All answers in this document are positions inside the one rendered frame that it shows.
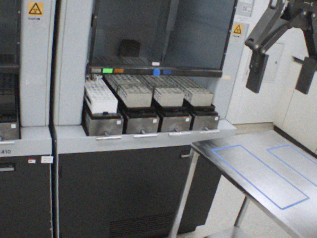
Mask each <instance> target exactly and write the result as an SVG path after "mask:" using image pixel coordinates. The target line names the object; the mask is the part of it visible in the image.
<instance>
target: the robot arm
mask: <svg viewBox="0 0 317 238"><path fill-rule="evenodd" d="M282 10H283V12H282ZM281 12H282V13H281ZM291 28H300V29H301V30H302V32H303V35H304V38H305V42H306V46H307V51H308V54H309V57H307V56H305V59H304V60H303V65H302V67H301V71H300V75H299V77H298V80H297V84H296V87H295V90H297V91H299V92H301V93H303V94H306V95H307V94H308V92H309V89H310V86H311V82H312V79H313V76H314V74H315V70H316V67H317V0H270V1H269V4H268V7H267V9H266V10H265V12H264V13H263V15H262V17H261V18H260V19H259V20H258V22H257V24H256V25H255V27H254V28H253V29H252V31H251V33H250V34H249V36H248V37H247V39H246V40H245V42H244V44H245V46H248V47H249V49H251V50H252V56H251V59H250V60H251V61H250V64H249V70H250V71H249V75H248V78H247V82H246V88H248V90H250V91H252V92H253V93H255V94H258V93H259V90H260V87H261V85H262V80H263V77H264V72H265V69H266V65H267V62H268V57H269V54H266V52H267V51H268V49H270V48H271V46H272V45H274V43H275V42H276V41H277V40H278V39H279V38H280V37H281V36H282V35H283V34H284V33H285V32H286V31H287V30H289V29H291Z"/></svg>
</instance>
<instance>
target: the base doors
mask: <svg viewBox="0 0 317 238"><path fill-rule="evenodd" d="M301 67H302V65H300V64H298V63H296V62H294V61H292V62H291V65H290V69H289V71H288V75H287V77H286V81H285V84H284V89H283V91H282V95H281V98H280V102H279V105H278V107H277V111H276V114H275V117H274V119H273V124H274V125H276V126H277V127H278V128H280V129H282V130H283V131H284V132H286V133H287V134H289V135H290V136H292V137H293V138H294V139H295V140H296V141H298V142H300V143H301V144H302V145H304V146H305V147H307V148H308V149H309V150H311V151H312V152H313V153H315V154H316V155H317V85H314V83H317V72H315V74H314V76H313V79H312V82H311V86H310V89H309V92H308V94H307V95H306V94H303V93H301V92H299V91H297V90H295V87H296V84H297V80H298V77H299V75H300V71H301Z"/></svg>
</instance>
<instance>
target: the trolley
mask: <svg viewBox="0 0 317 238"><path fill-rule="evenodd" d="M190 147H191V150H190V154H189V159H188V162H187V166H186V170H185V175H184V178H183V182H182V186H181V191H180V193H179V197H178V202H177V205H176V208H175V212H174V216H173V220H172V225H171V228H170V231H169V235H168V238H175V237H176V235H177V231H178V227H179V224H180V221H181V217H182V214H183V210H184V207H185V203H186V199H187V195H188V192H189V188H190V185H191V181H192V177H193V174H194V170H195V168H196V164H197V161H198V156H199V155H201V157H202V158H203V159H205V160H206V161H207V162H208V163H209V164H210V165H211V166H212V167H213V168H215V169H216V170H217V171H218V172H220V173H221V174H222V175H223V176H224V177H225V178H226V179H227V180H228V181H230V183H232V184H233V185H234V186H235V187H236V188H237V189H238V190H239V191H240V192H242V193H243V194H244V195H245V198H244V201H243V203H242V206H241V209H240V211H239V213H238V216H237V219H236V221H235V224H234V226H233V227H230V228H227V229H224V230H222V231H219V232H216V233H213V234H211V235H208V236H205V237H202V238H250V237H249V235H247V233H245V232H244V230H242V228H240V225H241V223H242V219H243V217H244V215H245V212H246V210H247V207H248V205H249V203H250V201H251V202H253V203H254V204H255V205H256V206H257V207H258V208H260V209H261V211H263V212H264V213H265V214H266V215H268V216H269V217H270V219H272V220H273V221H274V222H275V223H277V225H278V226H280V227H281V228H282V229H283V230H284V231H285V232H286V233H287V234H289V235H290V236H291V237H292V238H317V159H316V158H314V157H313V156H311V155H309V154H308V153H307V152H306V151H303V150H302V149H301V148H299V147H297V146H296V145H295V144H293V143H291V142H289V141H288V140H287V139H286V138H284V137H282V136H280V135H279V134H277V133H276V132H275V131H273V130H269V131H262V132H258V133H250V134H244V135H236V136H231V137H223V138H216V139H208V140H204V141H196V142H191V146H190Z"/></svg>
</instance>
